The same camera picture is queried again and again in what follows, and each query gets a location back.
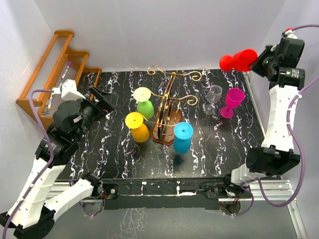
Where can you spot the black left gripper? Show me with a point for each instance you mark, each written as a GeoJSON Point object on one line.
{"type": "Point", "coordinates": [109, 99]}

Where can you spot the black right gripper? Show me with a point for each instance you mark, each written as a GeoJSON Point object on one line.
{"type": "Point", "coordinates": [268, 50]}

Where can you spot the red wine glass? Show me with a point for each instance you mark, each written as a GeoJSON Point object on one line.
{"type": "Point", "coordinates": [241, 61]}

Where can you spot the magenta wine glass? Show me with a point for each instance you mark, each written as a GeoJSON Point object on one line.
{"type": "Point", "coordinates": [234, 98]}

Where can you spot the clear wine glass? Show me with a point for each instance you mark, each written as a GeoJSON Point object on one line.
{"type": "Point", "coordinates": [213, 96]}

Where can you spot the gold wire wine glass rack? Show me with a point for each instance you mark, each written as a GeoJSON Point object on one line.
{"type": "Point", "coordinates": [169, 115]}

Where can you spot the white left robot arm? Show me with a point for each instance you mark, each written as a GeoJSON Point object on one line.
{"type": "Point", "coordinates": [47, 174]}

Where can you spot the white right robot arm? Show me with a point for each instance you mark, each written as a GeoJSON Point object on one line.
{"type": "Point", "coordinates": [276, 154]}

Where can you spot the green wine glass cream base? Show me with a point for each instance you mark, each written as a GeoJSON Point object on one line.
{"type": "Point", "coordinates": [142, 95]}

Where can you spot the orange wine glass yellow base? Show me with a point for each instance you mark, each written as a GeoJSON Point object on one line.
{"type": "Point", "coordinates": [135, 122]}

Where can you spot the wooden tiered shelf rack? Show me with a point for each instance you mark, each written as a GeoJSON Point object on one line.
{"type": "Point", "coordinates": [52, 65]}

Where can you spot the blue wine glass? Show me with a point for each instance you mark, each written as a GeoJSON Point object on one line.
{"type": "Point", "coordinates": [183, 132]}

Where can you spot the purple capped marker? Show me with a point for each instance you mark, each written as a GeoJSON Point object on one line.
{"type": "Point", "coordinates": [66, 70]}

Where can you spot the green capped marker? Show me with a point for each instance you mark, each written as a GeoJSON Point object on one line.
{"type": "Point", "coordinates": [50, 101]}

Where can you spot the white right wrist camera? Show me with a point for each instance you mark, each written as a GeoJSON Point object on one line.
{"type": "Point", "coordinates": [289, 33]}

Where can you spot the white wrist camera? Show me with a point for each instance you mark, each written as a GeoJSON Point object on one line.
{"type": "Point", "coordinates": [289, 33]}
{"type": "Point", "coordinates": [68, 91]}

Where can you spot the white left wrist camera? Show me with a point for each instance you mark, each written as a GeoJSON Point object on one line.
{"type": "Point", "coordinates": [68, 91]}

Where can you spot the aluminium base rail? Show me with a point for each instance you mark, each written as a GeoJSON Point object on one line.
{"type": "Point", "coordinates": [207, 193]}

